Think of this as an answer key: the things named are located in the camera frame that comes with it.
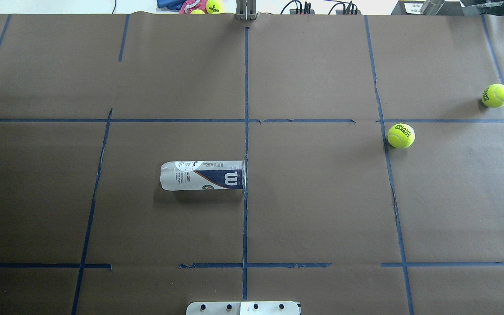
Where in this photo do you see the black cable bundle left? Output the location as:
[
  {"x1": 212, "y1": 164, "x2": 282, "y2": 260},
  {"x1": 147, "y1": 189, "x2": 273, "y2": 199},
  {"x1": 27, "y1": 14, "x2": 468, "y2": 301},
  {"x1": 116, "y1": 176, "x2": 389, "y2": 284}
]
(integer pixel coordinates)
[{"x1": 280, "y1": 0, "x2": 315, "y2": 15}]

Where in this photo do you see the yellow Roland Garros tennis ball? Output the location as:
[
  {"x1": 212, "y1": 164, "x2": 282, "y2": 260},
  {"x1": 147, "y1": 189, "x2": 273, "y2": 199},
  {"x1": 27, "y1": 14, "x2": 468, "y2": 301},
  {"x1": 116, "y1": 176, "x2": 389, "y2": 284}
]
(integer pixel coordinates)
[{"x1": 386, "y1": 123, "x2": 416, "y2": 149}]

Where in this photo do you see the yellow tennis ball on desk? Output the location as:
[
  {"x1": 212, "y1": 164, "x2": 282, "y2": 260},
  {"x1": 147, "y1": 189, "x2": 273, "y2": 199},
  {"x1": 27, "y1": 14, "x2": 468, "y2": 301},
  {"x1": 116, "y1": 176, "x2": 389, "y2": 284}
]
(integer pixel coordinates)
[{"x1": 206, "y1": 0, "x2": 225, "y2": 14}]

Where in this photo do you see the clear tennis ball can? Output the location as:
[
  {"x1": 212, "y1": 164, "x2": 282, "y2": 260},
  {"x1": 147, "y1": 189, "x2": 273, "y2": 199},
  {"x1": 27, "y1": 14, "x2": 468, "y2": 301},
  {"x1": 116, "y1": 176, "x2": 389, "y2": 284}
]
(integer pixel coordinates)
[{"x1": 159, "y1": 160, "x2": 246, "y2": 191}]

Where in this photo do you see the black cable bundle right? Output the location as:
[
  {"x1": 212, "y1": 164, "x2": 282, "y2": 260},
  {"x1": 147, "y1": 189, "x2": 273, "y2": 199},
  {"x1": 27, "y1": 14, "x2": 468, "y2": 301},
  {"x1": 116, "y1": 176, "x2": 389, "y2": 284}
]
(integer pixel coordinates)
[{"x1": 328, "y1": 1, "x2": 359, "y2": 16}]

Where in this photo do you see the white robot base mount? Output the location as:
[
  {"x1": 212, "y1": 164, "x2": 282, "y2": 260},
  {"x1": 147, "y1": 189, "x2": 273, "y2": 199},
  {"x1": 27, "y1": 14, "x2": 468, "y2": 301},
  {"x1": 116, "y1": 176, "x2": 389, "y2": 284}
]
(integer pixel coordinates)
[{"x1": 186, "y1": 301, "x2": 302, "y2": 315}]

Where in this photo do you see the black cable bundle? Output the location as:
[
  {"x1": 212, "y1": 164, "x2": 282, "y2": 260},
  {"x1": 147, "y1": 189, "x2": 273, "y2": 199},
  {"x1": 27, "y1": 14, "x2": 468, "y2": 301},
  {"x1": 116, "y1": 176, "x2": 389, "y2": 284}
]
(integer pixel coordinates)
[
  {"x1": 280, "y1": 0, "x2": 315, "y2": 15},
  {"x1": 328, "y1": 1, "x2": 359, "y2": 16}
]

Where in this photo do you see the aluminium frame post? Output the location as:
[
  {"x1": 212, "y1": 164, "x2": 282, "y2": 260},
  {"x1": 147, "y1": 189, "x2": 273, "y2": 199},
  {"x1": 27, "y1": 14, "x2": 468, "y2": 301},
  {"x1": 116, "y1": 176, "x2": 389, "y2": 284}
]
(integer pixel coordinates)
[{"x1": 235, "y1": 0, "x2": 258, "y2": 21}]

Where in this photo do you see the silver metal cup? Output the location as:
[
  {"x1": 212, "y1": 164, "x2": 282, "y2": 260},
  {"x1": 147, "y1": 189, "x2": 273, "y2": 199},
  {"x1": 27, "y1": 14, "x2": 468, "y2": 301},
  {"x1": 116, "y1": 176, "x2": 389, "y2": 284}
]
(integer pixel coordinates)
[{"x1": 420, "y1": 0, "x2": 445, "y2": 16}]

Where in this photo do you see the pink cloth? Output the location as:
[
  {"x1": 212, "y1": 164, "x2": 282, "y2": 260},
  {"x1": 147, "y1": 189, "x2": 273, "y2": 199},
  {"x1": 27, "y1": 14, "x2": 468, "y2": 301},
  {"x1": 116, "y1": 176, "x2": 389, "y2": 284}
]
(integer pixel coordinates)
[{"x1": 178, "y1": 0, "x2": 207, "y2": 14}]

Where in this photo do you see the blue cloth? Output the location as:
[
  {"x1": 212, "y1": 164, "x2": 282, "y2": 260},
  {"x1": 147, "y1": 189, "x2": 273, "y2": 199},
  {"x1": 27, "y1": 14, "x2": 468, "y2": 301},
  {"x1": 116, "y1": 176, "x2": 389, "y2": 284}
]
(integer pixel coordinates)
[{"x1": 156, "y1": 0, "x2": 185, "y2": 11}]

